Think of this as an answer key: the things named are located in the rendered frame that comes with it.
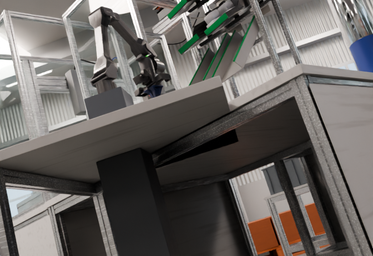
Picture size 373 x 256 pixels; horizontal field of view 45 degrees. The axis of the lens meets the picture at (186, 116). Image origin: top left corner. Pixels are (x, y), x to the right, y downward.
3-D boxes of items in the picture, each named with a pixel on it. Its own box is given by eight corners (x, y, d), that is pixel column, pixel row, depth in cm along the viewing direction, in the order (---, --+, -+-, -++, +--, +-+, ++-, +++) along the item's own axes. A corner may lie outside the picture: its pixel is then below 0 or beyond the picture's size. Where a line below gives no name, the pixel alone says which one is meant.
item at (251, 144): (303, 73, 121) (299, 63, 122) (45, 208, 217) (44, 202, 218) (443, 86, 224) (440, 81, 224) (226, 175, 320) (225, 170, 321)
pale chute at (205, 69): (212, 86, 163) (203, 79, 162) (192, 100, 173) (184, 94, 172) (235, 39, 180) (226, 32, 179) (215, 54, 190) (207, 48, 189)
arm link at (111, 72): (107, 77, 160) (102, 61, 162) (90, 87, 164) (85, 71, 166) (119, 79, 166) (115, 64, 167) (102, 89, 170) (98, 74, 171)
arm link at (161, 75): (140, 80, 201) (129, 79, 196) (166, 61, 189) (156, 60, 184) (145, 96, 199) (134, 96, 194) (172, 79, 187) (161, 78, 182)
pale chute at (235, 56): (243, 68, 153) (233, 60, 152) (220, 84, 163) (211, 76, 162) (263, 20, 170) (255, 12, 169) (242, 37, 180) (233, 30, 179)
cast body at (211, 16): (217, 26, 165) (206, 11, 165) (210, 33, 168) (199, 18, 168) (230, 19, 170) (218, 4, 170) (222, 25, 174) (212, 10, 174)
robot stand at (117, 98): (97, 152, 152) (83, 99, 157) (110, 157, 165) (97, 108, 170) (135, 140, 151) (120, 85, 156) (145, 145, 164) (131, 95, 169)
